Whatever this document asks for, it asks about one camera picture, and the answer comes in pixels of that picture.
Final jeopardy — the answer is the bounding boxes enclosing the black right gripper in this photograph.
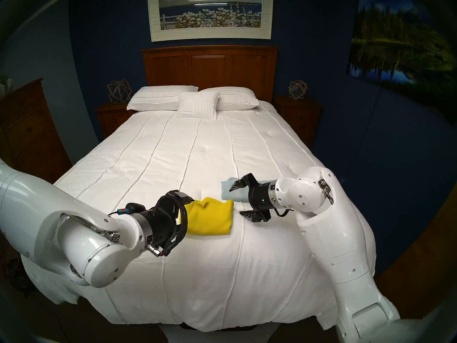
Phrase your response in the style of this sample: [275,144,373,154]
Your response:
[228,173,278,223]

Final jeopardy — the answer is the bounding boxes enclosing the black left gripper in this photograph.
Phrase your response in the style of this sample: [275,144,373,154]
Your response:
[142,190,195,247]

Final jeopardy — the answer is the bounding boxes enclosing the light blue hand towel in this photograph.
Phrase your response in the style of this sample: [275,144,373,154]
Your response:
[220,177,273,203]

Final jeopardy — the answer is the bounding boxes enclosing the yellow microfiber hand towel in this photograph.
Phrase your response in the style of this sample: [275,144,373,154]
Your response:
[179,198,235,235]

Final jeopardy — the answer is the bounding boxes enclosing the white bed with comforter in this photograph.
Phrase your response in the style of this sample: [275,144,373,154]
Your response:
[18,100,375,331]

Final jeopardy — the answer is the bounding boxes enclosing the brown wooden nightstand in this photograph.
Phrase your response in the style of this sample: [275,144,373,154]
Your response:
[95,102,134,138]
[272,95,323,148]

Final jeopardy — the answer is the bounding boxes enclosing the large white pillow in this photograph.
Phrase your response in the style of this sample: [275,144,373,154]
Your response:
[199,86,260,111]
[127,85,199,111]

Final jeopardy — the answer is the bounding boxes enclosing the small white pleated pillow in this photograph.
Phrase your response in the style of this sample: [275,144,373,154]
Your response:
[175,91,220,120]

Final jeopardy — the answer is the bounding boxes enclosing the brown wooden headboard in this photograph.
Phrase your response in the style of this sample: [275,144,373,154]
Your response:
[141,45,279,103]

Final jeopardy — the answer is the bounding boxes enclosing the brown wooden dresser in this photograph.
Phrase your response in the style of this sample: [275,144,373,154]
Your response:
[0,78,73,184]

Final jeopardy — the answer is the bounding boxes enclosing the white framed flower picture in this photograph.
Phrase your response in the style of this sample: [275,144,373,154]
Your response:
[147,0,274,42]

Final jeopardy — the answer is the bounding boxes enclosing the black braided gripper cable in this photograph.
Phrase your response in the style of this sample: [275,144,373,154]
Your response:
[148,190,188,257]

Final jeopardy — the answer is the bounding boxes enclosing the grey geometric wire ornament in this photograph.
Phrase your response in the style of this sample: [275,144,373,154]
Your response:
[288,80,308,100]
[107,80,132,104]

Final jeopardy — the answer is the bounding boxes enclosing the tangled floor cables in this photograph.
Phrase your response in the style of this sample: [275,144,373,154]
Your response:
[0,239,32,296]

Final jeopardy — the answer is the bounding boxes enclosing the forest lake wall poster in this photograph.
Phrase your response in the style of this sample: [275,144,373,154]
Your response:
[346,0,457,110]

